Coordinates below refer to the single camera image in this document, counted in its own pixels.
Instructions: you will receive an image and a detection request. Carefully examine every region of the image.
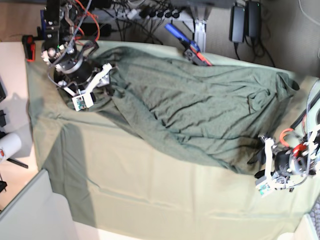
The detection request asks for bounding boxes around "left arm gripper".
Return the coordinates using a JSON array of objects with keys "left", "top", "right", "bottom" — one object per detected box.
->
[{"left": 247, "top": 140, "right": 266, "bottom": 178}]

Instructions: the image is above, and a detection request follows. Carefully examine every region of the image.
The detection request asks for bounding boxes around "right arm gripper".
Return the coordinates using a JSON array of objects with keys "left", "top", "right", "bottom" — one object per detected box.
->
[{"left": 90, "top": 72, "right": 115, "bottom": 98}]

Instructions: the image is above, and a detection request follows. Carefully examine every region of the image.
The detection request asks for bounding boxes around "green T-shirt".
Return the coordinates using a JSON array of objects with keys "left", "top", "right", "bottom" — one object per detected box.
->
[{"left": 59, "top": 46, "right": 300, "bottom": 176}]

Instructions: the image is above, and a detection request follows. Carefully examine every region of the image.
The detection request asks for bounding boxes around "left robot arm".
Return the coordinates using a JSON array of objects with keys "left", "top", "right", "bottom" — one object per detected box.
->
[{"left": 248, "top": 93, "right": 320, "bottom": 189}]

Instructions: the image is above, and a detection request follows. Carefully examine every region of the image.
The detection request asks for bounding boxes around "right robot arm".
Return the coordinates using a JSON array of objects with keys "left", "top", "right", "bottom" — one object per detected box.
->
[{"left": 41, "top": 0, "right": 115, "bottom": 97}]

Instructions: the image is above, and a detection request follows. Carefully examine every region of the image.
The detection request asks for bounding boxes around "black power adapter left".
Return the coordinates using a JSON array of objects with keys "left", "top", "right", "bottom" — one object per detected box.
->
[{"left": 80, "top": 23, "right": 113, "bottom": 37}]

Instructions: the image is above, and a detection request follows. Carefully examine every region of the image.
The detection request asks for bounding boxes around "blue orange clamp at corner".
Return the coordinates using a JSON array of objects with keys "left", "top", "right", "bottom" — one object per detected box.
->
[{"left": 21, "top": 26, "right": 44, "bottom": 62}]

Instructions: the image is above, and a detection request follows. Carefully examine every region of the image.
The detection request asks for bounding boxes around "power strip with plugs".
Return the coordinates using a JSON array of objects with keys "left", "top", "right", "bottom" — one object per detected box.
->
[{"left": 123, "top": 7, "right": 189, "bottom": 20}]

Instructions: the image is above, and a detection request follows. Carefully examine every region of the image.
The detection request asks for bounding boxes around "blue orange clamp on cloth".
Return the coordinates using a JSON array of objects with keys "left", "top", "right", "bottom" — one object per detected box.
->
[{"left": 164, "top": 23, "right": 212, "bottom": 67}]

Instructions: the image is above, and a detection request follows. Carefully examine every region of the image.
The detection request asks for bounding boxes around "white paper roll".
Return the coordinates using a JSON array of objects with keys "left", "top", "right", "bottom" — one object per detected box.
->
[{"left": 0, "top": 131, "right": 22, "bottom": 163}]

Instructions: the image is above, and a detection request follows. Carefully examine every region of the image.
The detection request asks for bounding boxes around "black stick on table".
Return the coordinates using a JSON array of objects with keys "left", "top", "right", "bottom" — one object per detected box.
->
[{"left": 7, "top": 158, "right": 29, "bottom": 169}]

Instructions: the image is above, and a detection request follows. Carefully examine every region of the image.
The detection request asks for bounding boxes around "black power brick pair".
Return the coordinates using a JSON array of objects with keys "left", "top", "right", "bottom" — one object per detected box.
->
[{"left": 229, "top": 0, "right": 262, "bottom": 44}]

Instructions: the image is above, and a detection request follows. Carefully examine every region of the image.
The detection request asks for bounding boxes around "aluminium frame leg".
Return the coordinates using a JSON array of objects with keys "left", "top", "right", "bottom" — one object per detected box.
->
[{"left": 190, "top": 6, "right": 209, "bottom": 52}]

